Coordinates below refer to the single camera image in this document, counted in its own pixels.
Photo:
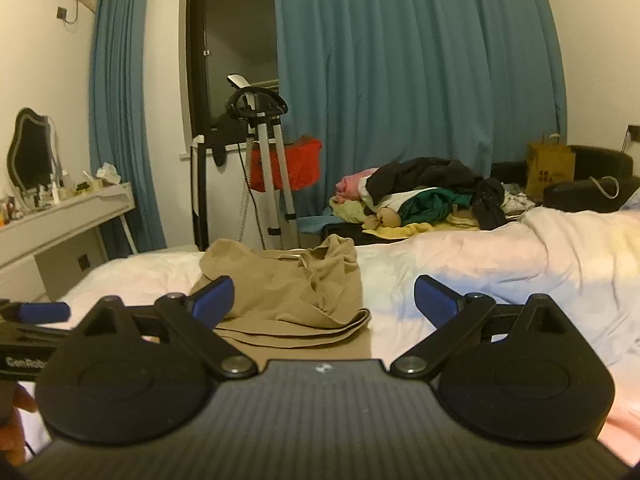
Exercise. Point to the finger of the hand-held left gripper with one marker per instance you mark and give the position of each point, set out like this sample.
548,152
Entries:
45,312

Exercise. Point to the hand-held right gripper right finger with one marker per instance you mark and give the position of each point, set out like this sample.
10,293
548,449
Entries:
434,301

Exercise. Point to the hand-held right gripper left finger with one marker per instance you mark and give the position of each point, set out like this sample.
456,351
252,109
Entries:
214,299

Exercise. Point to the khaki pants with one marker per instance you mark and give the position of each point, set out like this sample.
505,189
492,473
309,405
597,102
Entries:
280,285

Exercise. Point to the pile of clothes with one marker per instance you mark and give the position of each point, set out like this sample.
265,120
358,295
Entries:
425,175

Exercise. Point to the person's left hand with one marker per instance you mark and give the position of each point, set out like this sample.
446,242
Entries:
24,425

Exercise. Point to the white duvet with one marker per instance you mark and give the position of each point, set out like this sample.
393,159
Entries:
500,260

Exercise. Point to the white dressing table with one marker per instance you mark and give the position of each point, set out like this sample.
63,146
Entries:
55,220

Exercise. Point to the row of toiletry bottles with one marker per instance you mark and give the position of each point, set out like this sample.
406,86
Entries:
50,194

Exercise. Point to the tissue box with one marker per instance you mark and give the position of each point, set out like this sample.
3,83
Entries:
107,175

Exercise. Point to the garment steamer stand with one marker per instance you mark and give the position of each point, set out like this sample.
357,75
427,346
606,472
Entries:
265,155

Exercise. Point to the wavy black framed mirror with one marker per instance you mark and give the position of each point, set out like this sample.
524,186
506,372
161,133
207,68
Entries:
31,155

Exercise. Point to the red cloth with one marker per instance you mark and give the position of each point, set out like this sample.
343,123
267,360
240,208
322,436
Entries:
300,165

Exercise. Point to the brown paper bag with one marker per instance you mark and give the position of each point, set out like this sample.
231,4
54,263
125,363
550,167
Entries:
549,170

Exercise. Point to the narrow blue curtain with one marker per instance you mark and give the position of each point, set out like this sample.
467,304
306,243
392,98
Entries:
117,110

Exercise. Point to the black sofa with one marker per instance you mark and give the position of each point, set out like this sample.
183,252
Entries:
600,160

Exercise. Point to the wide blue curtain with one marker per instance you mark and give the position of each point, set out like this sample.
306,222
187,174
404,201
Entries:
400,85

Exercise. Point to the dark window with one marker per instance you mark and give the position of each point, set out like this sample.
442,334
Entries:
230,35

